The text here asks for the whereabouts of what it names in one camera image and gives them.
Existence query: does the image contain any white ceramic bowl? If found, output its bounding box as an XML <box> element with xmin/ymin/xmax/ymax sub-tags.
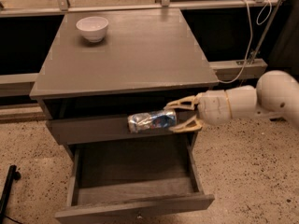
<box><xmin>76</xmin><ymin>16</ymin><xmax>108</xmax><ymax>43</ymax></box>

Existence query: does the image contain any grey wooden drawer cabinet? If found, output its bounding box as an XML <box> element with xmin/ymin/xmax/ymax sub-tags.
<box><xmin>29</xmin><ymin>7</ymin><xmax>220</xmax><ymax>224</ymax></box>

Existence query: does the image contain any white hanging cable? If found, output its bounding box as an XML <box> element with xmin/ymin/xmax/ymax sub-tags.
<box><xmin>216</xmin><ymin>0</ymin><xmax>273</xmax><ymax>85</ymax></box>

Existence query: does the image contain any thin metal diagonal rod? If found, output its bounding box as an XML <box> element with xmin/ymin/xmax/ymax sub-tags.
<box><xmin>239</xmin><ymin>0</ymin><xmax>290</xmax><ymax>89</ymax></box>

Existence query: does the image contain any open grey middle drawer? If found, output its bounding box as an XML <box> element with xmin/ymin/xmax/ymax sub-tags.
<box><xmin>55</xmin><ymin>133</ymin><xmax>214</xmax><ymax>224</ymax></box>

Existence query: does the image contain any black pole on floor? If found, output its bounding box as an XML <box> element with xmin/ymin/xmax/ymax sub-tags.
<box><xmin>0</xmin><ymin>165</ymin><xmax>21</xmax><ymax>224</ymax></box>

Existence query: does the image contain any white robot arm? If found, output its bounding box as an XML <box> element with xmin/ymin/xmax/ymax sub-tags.
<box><xmin>164</xmin><ymin>70</ymin><xmax>299</xmax><ymax>133</ymax></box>

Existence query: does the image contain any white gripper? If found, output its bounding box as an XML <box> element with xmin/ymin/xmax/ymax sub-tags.
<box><xmin>164</xmin><ymin>91</ymin><xmax>232</xmax><ymax>133</ymax></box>

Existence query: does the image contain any grey metal railing frame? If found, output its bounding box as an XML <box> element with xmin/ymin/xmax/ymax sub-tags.
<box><xmin>1</xmin><ymin>0</ymin><xmax>278</xmax><ymax>98</ymax></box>

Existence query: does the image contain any closed grey top drawer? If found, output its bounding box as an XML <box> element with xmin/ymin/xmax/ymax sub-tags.
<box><xmin>46</xmin><ymin>105</ymin><xmax>200</xmax><ymax>146</ymax></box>

